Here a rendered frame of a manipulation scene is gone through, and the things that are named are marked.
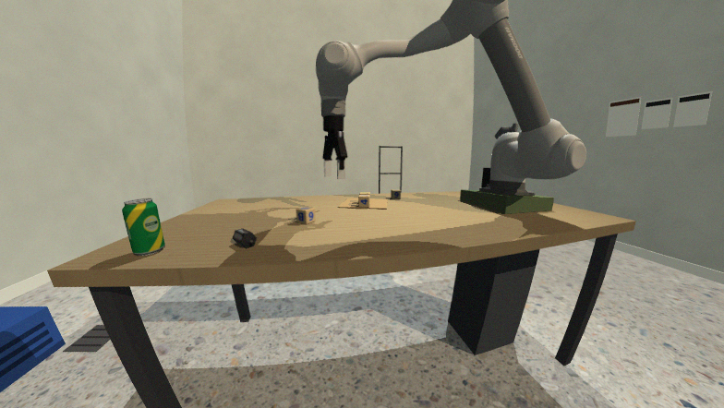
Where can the green drink can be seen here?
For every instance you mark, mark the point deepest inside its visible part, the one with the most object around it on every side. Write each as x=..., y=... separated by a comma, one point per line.
x=143, y=226

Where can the tan mat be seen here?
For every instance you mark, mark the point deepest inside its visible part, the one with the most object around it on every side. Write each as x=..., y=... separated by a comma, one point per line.
x=374, y=203

